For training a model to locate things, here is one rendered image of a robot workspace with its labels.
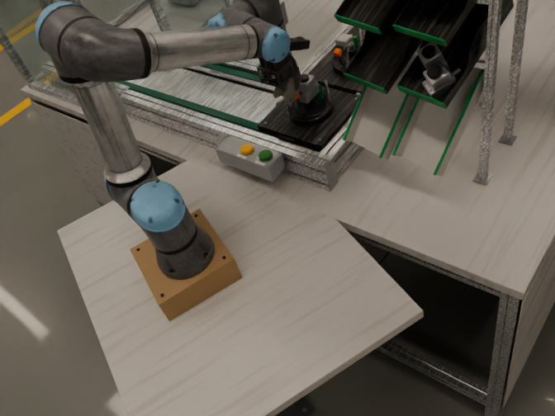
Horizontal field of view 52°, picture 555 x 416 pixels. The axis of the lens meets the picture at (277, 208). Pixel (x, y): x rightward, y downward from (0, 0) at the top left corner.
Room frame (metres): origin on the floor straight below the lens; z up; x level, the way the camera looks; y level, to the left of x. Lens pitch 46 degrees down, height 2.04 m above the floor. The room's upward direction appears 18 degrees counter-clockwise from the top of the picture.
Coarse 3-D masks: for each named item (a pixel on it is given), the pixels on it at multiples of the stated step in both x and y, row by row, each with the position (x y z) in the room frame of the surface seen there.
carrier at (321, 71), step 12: (348, 36) 1.68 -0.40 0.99; (348, 48) 1.61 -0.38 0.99; (324, 60) 1.61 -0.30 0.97; (336, 60) 1.56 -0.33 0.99; (348, 60) 1.54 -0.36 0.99; (312, 72) 1.57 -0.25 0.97; (324, 72) 1.55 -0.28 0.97; (336, 72) 1.52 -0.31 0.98; (324, 84) 1.50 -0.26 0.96; (336, 84) 1.46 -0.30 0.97; (348, 84) 1.45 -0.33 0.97; (360, 84) 1.43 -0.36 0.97
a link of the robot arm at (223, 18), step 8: (240, 0) 1.31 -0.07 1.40; (248, 0) 1.29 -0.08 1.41; (232, 8) 1.28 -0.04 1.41; (240, 8) 1.27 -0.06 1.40; (248, 8) 1.27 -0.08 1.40; (216, 16) 1.27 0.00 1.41; (224, 16) 1.26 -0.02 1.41; (232, 16) 1.25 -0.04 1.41; (240, 16) 1.23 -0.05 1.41; (248, 16) 1.22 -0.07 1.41; (256, 16) 1.26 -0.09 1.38; (208, 24) 1.27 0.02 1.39; (216, 24) 1.24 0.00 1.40; (224, 24) 1.23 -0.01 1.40; (232, 24) 1.22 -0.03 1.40; (240, 24) 1.20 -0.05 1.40
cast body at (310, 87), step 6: (306, 78) 1.37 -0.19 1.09; (312, 78) 1.37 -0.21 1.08; (306, 84) 1.35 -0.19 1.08; (312, 84) 1.37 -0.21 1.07; (300, 90) 1.37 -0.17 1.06; (306, 90) 1.35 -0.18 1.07; (312, 90) 1.36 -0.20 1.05; (318, 90) 1.38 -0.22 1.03; (300, 96) 1.36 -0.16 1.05; (306, 96) 1.34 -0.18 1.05; (312, 96) 1.36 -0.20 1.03; (306, 102) 1.34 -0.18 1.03
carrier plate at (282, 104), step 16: (336, 96) 1.41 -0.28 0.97; (352, 96) 1.38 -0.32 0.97; (272, 112) 1.43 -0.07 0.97; (336, 112) 1.33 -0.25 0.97; (352, 112) 1.32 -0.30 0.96; (272, 128) 1.35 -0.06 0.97; (288, 128) 1.33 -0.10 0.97; (304, 128) 1.31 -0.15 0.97; (320, 128) 1.28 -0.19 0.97; (336, 128) 1.26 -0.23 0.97; (304, 144) 1.26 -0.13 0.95; (320, 144) 1.21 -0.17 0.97
